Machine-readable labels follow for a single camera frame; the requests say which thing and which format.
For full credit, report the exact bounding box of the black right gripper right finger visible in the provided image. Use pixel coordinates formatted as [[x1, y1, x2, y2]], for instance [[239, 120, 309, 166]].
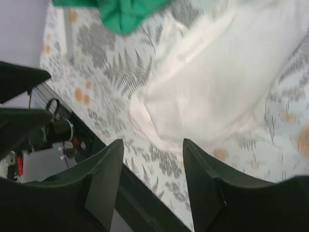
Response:
[[183, 139, 309, 232]]

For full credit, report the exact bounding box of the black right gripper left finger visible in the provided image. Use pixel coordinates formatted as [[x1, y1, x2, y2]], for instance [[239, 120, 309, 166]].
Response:
[[0, 139, 124, 232]]

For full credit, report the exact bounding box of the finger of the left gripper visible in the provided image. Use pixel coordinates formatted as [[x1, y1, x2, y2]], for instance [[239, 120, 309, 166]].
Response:
[[0, 108, 54, 159], [0, 61, 51, 104]]

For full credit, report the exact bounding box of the white tank top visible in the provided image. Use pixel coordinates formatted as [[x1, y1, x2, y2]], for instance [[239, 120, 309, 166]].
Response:
[[129, 0, 309, 152]]

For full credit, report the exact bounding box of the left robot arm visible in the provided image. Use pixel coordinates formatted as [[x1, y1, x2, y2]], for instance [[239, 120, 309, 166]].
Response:
[[0, 108, 124, 232]]

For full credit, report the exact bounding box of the floral patterned table mat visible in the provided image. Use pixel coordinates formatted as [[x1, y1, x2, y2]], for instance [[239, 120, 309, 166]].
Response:
[[40, 0, 309, 213]]

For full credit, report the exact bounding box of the white clothes rack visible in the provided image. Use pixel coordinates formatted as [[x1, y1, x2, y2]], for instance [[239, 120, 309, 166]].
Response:
[[63, 7, 74, 60]]

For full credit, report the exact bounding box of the green t-shirt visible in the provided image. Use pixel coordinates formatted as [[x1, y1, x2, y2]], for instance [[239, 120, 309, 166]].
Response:
[[52, 0, 170, 34]]

